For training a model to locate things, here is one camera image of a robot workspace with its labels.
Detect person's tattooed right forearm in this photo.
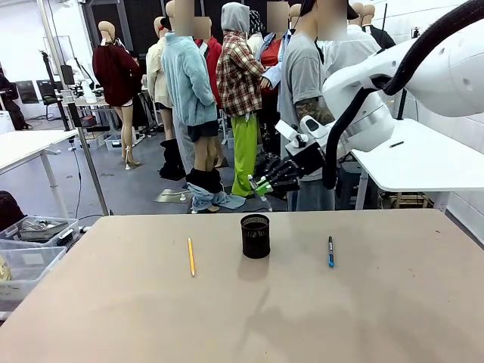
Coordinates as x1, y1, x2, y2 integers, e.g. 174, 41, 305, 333
293, 96, 337, 126

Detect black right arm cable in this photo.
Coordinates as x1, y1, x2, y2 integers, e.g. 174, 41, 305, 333
322, 0, 484, 190

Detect black mesh pen holder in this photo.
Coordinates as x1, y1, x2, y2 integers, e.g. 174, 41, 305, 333
240, 213, 271, 260

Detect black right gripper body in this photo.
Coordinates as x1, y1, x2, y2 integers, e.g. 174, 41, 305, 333
283, 142, 327, 178

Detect silver metal pole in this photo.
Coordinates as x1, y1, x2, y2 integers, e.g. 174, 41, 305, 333
37, 0, 110, 216

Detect mannequin in white shirt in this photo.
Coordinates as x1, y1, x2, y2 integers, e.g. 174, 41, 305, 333
323, 3, 381, 76

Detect black tripod stand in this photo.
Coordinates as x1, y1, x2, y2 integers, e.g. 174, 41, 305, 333
396, 26, 423, 121

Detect mannequin in red jacket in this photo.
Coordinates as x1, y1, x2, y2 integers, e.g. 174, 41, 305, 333
194, 36, 224, 110

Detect mannequin in plaid shirt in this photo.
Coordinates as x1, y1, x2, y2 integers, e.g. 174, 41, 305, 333
216, 2, 266, 200

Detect large white side table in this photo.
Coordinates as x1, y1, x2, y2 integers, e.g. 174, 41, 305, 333
350, 117, 484, 212

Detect mannequin in red-blue shirt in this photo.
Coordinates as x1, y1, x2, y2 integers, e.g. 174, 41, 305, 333
259, 0, 290, 114

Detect white desk with legs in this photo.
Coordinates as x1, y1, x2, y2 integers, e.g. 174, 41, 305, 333
0, 129, 79, 220

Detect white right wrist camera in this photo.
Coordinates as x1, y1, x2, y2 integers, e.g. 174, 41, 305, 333
275, 119, 308, 152

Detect clear bin with clutter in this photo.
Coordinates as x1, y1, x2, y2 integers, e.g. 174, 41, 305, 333
0, 216, 80, 247

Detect long yellow pencil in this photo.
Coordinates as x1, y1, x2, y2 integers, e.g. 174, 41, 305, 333
187, 237, 197, 278

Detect black trousers on stand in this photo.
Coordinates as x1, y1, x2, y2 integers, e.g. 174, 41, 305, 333
158, 138, 187, 181

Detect mannequin in maroon sweater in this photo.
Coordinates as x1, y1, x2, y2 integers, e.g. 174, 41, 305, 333
92, 20, 143, 171

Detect mannequin in black suit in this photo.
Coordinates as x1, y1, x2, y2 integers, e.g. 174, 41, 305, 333
361, 3, 397, 52

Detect dark maroon bag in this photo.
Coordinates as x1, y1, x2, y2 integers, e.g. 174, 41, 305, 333
0, 191, 26, 232

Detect clear empty plastic bin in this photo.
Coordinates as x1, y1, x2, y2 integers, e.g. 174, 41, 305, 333
0, 244, 68, 300

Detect mannequin in cream jacket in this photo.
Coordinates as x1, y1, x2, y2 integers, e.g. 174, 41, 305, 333
145, 17, 177, 141

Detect person in grey T-shirt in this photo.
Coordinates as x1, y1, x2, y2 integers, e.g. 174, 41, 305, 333
278, 0, 360, 213

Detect person in black clothes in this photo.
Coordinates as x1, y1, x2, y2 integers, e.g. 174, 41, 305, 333
0, 71, 32, 132

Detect black office chair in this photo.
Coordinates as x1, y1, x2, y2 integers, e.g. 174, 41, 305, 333
36, 79, 61, 122

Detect mannequin in light-blue fleece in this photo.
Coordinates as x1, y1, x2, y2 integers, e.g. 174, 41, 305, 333
160, 0, 247, 215

